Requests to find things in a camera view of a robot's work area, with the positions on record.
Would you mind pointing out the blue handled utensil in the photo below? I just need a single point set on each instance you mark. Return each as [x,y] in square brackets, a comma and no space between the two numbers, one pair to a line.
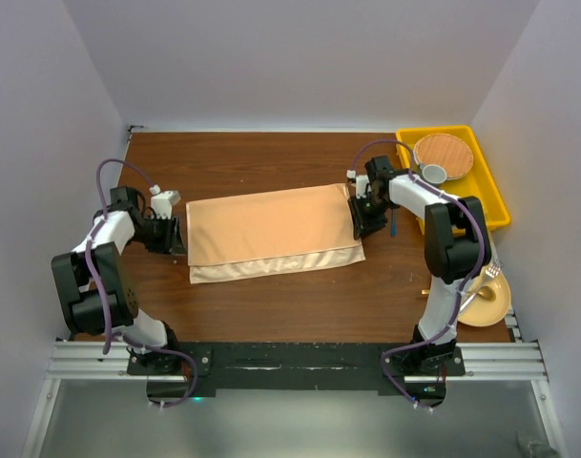
[393,224]

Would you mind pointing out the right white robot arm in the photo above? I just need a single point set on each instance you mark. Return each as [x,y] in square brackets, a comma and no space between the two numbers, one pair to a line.
[456,248]

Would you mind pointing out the aluminium rail frame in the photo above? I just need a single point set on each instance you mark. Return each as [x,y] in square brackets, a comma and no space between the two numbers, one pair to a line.
[91,407]

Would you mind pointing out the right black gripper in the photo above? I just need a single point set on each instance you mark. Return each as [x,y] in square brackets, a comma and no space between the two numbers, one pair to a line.
[363,225]

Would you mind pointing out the beige round plate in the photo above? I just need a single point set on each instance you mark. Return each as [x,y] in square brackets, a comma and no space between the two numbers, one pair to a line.
[482,313]

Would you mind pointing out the gold spoon on plate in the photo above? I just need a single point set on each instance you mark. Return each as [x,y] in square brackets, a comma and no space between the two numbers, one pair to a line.
[486,292]

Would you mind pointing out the grey white cup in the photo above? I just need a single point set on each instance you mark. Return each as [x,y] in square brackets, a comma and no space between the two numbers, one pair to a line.
[433,174]

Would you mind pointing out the silver fork on plate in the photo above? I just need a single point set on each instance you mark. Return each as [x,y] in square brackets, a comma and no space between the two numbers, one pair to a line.
[490,274]

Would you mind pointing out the woven orange round plate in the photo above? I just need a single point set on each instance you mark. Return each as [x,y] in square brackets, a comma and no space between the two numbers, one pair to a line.
[444,152]

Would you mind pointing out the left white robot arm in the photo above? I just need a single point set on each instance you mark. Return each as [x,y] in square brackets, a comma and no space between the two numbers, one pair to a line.
[96,294]

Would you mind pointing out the peach satin napkin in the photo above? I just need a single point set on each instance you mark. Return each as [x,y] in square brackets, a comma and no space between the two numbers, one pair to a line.
[274,233]

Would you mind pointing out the yellow plastic tray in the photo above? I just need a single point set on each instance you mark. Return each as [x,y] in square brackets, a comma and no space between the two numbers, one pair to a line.
[479,182]

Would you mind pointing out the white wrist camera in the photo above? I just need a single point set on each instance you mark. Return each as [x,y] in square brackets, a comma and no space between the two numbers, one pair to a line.
[359,183]
[163,202]

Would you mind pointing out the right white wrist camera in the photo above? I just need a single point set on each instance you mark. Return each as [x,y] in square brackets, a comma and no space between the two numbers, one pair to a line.
[359,183]

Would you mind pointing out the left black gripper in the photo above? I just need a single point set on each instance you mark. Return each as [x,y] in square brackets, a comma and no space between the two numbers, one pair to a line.
[172,239]

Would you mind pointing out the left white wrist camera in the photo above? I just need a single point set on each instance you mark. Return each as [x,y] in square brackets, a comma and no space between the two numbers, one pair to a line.
[163,202]

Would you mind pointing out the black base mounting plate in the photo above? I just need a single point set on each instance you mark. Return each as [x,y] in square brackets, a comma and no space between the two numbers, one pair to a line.
[201,370]

